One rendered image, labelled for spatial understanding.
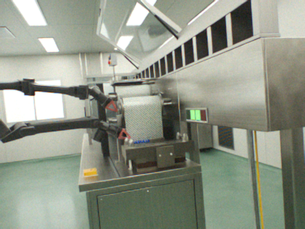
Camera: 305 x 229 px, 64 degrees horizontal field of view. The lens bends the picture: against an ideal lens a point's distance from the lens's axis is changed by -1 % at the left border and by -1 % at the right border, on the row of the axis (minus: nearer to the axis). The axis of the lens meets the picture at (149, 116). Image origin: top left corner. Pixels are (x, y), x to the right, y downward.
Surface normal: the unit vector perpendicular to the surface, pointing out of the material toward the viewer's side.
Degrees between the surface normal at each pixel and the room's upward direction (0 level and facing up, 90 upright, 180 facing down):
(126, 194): 90
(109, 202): 90
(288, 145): 90
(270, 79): 90
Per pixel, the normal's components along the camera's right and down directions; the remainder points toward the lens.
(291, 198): -0.96, 0.10
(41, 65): 0.25, 0.03
